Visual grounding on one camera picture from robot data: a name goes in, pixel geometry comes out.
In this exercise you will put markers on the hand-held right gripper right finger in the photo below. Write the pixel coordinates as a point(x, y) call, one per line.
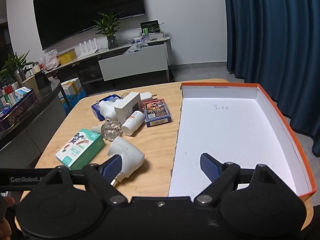
point(210, 166)

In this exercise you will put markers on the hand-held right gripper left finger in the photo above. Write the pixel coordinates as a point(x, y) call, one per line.
point(113, 165)

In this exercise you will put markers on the white round plug night light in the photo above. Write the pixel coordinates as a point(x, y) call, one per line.
point(127, 152)

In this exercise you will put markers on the orange cardboard box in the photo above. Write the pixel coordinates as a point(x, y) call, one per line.
point(225, 142)

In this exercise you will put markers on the green white bandage box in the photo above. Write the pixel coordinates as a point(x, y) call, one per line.
point(80, 147)

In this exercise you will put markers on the white pill bottle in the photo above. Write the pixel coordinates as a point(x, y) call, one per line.
point(132, 123)

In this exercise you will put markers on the white plastic bottle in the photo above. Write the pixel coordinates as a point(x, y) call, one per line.
point(106, 108)

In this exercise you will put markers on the white block charger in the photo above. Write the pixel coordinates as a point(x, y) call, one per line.
point(127, 107)

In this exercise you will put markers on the blue box with barcode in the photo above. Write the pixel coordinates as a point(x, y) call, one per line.
point(95, 108)

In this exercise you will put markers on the person's left hand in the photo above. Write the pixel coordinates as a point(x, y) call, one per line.
point(8, 200)

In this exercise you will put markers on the small beige cap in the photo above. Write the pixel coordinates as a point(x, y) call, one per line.
point(97, 128)

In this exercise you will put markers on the black glass side table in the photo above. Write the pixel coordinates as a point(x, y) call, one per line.
point(37, 120)

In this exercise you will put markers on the red blue card box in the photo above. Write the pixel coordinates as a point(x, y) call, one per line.
point(156, 112)

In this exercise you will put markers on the purple patterned box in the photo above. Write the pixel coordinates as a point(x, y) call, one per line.
point(17, 110)

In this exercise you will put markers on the blue plastic bag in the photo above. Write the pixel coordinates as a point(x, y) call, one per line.
point(75, 100)

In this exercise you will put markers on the small white plug adapter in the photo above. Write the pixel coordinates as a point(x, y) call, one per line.
point(146, 96)

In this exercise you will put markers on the red white medicine box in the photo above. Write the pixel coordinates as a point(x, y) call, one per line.
point(8, 93)

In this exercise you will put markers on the blue white medicine box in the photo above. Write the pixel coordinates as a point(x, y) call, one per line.
point(23, 92)

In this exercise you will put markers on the white yellow floor cartons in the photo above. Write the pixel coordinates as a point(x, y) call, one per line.
point(72, 86)

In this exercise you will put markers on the plain brown cardboard box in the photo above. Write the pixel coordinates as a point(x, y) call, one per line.
point(31, 83)

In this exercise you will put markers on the grey white tv cabinet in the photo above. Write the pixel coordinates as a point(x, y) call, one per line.
point(132, 62)

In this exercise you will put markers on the leafy green plant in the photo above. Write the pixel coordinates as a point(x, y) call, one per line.
point(15, 62)

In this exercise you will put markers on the white router with antennas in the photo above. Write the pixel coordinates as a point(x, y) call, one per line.
point(88, 51)

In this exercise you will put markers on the yellow carton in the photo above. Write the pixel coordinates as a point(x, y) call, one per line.
point(67, 57)

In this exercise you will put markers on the clear plastic packets pile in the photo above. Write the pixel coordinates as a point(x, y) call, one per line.
point(136, 48)

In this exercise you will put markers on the white red plastic bag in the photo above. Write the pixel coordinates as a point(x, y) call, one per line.
point(51, 60)

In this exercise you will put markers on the potted green plant dark vase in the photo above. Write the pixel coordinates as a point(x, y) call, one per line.
point(107, 27)

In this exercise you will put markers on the blue curtain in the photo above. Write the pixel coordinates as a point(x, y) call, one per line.
point(275, 42)

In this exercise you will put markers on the dark green display box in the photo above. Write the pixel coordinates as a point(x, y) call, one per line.
point(150, 28)

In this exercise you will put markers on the black wall television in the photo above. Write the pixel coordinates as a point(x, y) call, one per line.
point(87, 10)

